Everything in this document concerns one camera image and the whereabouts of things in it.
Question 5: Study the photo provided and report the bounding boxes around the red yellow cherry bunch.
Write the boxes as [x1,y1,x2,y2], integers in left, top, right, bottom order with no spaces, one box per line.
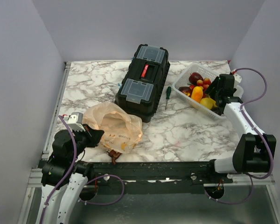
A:
[189,78,211,91]

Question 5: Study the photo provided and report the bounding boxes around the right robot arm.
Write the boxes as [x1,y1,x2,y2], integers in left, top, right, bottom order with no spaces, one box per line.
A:
[205,74,276,183]

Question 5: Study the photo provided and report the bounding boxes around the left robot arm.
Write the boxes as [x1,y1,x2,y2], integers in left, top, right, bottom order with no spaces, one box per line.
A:
[36,124,104,224]

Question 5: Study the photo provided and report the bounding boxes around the black plastic toolbox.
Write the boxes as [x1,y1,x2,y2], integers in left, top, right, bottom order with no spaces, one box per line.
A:
[114,44,170,123]

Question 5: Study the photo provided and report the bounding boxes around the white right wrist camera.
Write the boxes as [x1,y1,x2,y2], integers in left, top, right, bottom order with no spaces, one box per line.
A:
[230,70,242,88]

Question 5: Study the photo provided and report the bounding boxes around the green handled screwdriver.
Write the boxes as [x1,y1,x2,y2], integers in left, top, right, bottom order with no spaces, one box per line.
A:
[165,86,172,109]

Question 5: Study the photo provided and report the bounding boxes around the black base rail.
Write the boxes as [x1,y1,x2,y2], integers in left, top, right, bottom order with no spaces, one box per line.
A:
[80,161,232,199]

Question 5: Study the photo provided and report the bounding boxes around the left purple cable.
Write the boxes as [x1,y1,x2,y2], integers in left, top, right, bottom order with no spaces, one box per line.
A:
[41,115,77,224]

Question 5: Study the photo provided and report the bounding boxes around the dark red fake apple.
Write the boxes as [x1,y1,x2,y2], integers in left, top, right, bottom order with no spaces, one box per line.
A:
[189,72,203,85]

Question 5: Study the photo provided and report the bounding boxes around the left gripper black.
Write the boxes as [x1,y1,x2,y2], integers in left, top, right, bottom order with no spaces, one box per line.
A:
[69,123,105,161]

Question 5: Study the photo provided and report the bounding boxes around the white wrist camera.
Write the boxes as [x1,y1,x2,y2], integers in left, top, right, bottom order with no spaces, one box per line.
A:
[62,112,85,132]
[230,70,242,88]

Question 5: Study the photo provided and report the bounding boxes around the white plastic basket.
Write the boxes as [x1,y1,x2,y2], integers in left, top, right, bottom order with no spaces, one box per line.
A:
[172,62,245,121]

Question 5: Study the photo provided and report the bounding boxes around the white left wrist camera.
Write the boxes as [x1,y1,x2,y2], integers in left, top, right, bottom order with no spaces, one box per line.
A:
[62,112,85,132]

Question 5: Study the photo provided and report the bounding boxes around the brown faucet tap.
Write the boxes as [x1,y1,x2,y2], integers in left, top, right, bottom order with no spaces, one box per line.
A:
[108,150,122,165]

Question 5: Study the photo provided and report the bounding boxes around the dark plum fake fruit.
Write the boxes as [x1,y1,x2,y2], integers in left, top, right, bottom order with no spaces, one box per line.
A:
[178,86,192,97]

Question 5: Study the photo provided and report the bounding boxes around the orange yellow fake papaya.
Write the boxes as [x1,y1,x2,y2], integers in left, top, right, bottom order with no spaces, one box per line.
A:
[191,86,203,103]

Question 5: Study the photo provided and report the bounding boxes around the translucent orange plastic bag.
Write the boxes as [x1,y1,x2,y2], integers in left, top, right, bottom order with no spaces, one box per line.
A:
[83,102,143,154]

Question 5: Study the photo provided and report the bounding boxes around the yellow fake fruit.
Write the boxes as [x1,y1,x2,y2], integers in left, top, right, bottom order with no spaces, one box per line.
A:
[200,98,213,110]

